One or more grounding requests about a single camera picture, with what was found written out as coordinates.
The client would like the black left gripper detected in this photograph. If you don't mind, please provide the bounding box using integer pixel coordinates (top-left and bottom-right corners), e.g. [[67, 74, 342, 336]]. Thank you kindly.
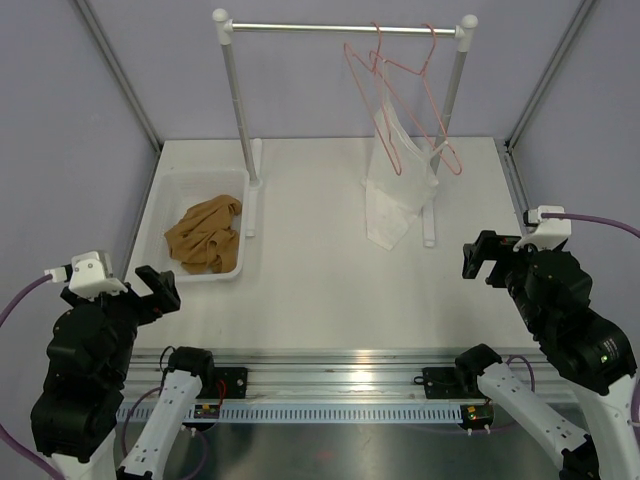
[[64, 263, 180, 383]]

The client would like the tan tank top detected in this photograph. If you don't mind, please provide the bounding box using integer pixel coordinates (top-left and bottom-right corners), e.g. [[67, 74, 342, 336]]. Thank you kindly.
[[164, 195, 243, 275]]

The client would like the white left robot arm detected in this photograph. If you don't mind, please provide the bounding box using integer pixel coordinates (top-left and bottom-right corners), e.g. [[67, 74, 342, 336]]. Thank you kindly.
[[31, 260, 216, 479]]

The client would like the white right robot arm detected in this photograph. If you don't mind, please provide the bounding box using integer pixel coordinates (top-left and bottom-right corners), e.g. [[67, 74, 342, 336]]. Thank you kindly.
[[453, 230, 639, 479]]

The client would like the white tank top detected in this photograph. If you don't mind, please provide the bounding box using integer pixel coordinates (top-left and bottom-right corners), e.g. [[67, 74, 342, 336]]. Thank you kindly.
[[364, 61, 439, 251]]

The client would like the white metal clothes rack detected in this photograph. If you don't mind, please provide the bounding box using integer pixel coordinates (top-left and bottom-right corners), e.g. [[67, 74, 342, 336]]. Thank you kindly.
[[212, 8, 473, 248]]

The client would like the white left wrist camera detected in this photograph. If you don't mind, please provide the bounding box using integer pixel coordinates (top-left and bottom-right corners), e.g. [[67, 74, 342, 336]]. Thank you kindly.
[[44, 250, 127, 300]]

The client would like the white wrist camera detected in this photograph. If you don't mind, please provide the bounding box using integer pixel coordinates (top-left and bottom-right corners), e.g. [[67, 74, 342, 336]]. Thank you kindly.
[[513, 205, 572, 251], [44, 250, 127, 300]]

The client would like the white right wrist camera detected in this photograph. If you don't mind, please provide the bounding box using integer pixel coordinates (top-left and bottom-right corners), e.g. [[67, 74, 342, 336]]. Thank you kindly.
[[513, 205, 572, 251]]

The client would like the aluminium mounting rail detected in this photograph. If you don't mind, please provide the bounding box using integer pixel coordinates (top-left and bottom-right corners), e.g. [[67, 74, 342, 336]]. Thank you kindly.
[[119, 349, 611, 405]]

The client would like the white slotted cable duct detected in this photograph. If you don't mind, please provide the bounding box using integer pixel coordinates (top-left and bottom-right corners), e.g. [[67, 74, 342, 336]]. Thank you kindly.
[[117, 403, 466, 424]]

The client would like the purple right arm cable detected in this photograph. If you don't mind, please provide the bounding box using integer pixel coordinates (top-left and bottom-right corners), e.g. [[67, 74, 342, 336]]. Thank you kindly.
[[542, 212, 640, 431]]

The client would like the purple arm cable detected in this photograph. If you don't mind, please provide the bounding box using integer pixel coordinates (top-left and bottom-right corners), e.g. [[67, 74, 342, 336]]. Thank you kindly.
[[542, 212, 640, 431], [0, 273, 66, 480]]

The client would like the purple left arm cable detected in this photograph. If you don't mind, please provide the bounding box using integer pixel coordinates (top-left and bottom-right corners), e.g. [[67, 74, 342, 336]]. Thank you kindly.
[[0, 273, 66, 480]]

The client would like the left aluminium frame post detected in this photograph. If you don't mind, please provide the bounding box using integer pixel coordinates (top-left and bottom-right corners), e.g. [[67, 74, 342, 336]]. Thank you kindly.
[[73, 0, 163, 156]]

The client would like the aluminium frame post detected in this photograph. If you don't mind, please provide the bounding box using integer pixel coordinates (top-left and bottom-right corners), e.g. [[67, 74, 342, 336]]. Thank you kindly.
[[73, 0, 163, 156], [505, 0, 600, 153]]

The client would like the right aluminium frame post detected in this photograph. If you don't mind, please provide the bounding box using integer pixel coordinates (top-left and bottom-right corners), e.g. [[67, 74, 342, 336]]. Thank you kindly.
[[505, 0, 600, 153]]

